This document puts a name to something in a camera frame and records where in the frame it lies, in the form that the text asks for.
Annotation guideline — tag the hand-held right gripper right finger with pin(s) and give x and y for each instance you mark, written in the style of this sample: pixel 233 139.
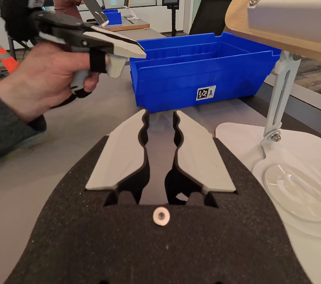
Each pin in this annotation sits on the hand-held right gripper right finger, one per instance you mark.
pixel 203 161

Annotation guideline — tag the person's left hand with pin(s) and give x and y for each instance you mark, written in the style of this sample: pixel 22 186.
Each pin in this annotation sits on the person's left hand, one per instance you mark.
pixel 45 78

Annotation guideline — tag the person's left forearm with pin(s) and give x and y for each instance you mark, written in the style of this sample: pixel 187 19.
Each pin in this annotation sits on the person's left forearm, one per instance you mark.
pixel 15 130

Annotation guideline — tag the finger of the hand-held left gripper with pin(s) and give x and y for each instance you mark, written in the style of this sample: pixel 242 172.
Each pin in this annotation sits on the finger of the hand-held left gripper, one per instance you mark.
pixel 112 34
pixel 130 49

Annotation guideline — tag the grey desk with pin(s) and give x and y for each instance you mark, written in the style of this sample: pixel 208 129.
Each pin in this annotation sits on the grey desk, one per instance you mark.
pixel 62 151

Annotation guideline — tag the wooden background desk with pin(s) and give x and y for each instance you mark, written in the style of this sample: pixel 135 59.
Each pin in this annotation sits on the wooden background desk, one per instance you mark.
pixel 130 24

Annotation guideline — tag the blue plastic bin with tag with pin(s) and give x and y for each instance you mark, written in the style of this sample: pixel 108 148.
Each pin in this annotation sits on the blue plastic bin with tag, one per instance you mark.
pixel 200 73

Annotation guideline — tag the wooden book stand white base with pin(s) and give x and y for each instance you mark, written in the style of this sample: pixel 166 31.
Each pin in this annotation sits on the wooden book stand white base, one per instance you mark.
pixel 288 163

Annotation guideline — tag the small blue bin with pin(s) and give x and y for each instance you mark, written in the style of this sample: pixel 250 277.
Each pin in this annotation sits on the small blue bin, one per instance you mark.
pixel 112 16

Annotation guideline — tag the black chair armrest pad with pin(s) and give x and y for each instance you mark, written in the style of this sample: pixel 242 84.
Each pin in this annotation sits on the black chair armrest pad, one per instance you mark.
pixel 37 123

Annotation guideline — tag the orange traffic cone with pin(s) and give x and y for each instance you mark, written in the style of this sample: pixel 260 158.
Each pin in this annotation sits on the orange traffic cone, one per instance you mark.
pixel 8 59

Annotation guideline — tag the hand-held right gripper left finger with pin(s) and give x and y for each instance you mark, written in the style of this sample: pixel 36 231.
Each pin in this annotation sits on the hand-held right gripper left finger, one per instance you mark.
pixel 120 161

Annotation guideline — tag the black office chair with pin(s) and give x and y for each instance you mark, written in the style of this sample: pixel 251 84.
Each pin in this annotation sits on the black office chair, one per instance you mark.
pixel 215 5

